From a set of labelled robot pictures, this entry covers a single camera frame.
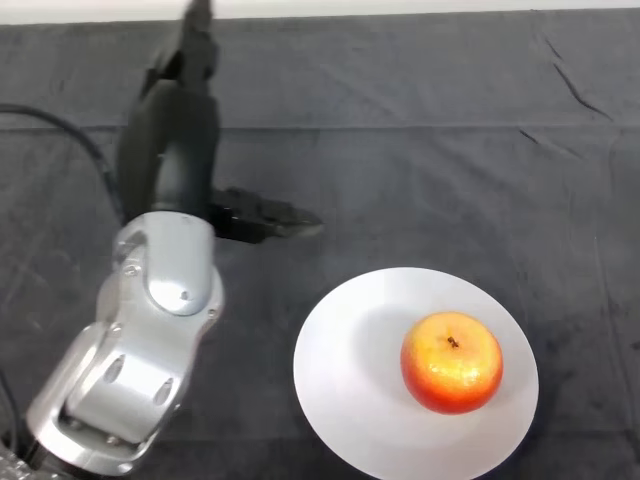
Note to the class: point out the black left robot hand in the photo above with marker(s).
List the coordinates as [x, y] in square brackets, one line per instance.
[175, 150]

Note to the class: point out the red yellow apple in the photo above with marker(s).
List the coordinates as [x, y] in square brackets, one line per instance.
[450, 370]

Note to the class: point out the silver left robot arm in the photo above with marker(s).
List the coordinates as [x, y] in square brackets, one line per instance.
[135, 350]

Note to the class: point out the white round plate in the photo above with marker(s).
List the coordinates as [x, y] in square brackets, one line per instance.
[360, 380]

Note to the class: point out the black table cloth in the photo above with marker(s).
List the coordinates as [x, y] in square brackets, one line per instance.
[400, 150]

